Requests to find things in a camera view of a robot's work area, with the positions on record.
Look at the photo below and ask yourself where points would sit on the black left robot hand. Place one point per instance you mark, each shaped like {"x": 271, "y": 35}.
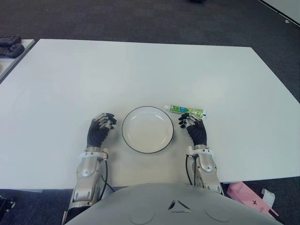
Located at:
{"x": 96, "y": 133}

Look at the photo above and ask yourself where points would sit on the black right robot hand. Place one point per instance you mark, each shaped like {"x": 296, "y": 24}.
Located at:
{"x": 198, "y": 132}

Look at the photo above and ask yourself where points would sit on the green toothpaste tube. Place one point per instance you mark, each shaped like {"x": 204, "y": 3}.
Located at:
{"x": 180, "y": 109}

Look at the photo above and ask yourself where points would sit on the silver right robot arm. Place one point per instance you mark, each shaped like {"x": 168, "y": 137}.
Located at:
{"x": 206, "y": 164}

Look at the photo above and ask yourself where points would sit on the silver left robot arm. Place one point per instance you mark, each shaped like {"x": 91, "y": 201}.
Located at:
{"x": 86, "y": 166}

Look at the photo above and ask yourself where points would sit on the pink cardboard box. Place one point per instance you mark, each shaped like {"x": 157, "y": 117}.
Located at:
{"x": 243, "y": 194}

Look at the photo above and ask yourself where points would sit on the grey robot torso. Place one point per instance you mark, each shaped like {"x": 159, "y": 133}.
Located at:
{"x": 164, "y": 206}

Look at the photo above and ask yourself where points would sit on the white paper tag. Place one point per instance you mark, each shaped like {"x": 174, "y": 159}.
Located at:
{"x": 268, "y": 195}

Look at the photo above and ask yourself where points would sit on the white side table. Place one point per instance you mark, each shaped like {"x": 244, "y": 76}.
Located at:
{"x": 25, "y": 44}

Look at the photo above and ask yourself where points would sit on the black floor device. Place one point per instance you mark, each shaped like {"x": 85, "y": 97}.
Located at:
{"x": 5, "y": 202}

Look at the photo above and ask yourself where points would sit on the black game controller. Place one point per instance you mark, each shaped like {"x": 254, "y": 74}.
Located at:
{"x": 9, "y": 39}
{"x": 11, "y": 50}

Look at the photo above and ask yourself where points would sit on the white background table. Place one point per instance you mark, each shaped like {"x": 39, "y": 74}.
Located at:
{"x": 288, "y": 9}

